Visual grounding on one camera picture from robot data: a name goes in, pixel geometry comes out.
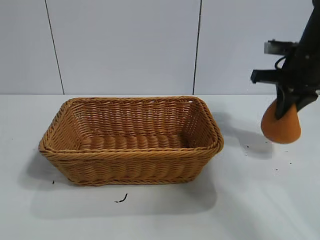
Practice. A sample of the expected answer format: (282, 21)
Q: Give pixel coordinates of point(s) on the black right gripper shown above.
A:
(302, 75)

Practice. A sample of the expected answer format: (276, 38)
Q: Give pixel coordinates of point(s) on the lumpy orange fruit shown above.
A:
(280, 130)

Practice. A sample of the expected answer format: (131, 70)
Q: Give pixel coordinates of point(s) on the brown woven wicker basket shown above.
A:
(125, 167)

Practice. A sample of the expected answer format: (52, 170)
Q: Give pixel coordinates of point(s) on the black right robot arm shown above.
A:
(312, 25)

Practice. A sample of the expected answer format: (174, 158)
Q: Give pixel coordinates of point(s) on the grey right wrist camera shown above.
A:
(275, 47)

